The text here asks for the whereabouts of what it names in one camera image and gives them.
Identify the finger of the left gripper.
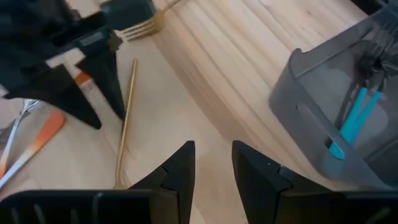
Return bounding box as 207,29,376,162
4,63,102,130
76,46,127,121

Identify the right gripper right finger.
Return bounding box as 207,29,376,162
231,140,398,224

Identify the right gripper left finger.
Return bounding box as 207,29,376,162
0,140,196,224

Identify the orange-handled silver fork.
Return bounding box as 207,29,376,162
0,98,42,180
0,111,67,190

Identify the gold spoon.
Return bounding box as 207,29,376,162
113,57,139,190

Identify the blue-handled dark fork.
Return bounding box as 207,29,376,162
340,90,384,147
328,86,370,161

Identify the grey translucent plastic bin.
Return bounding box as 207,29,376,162
268,1,398,191

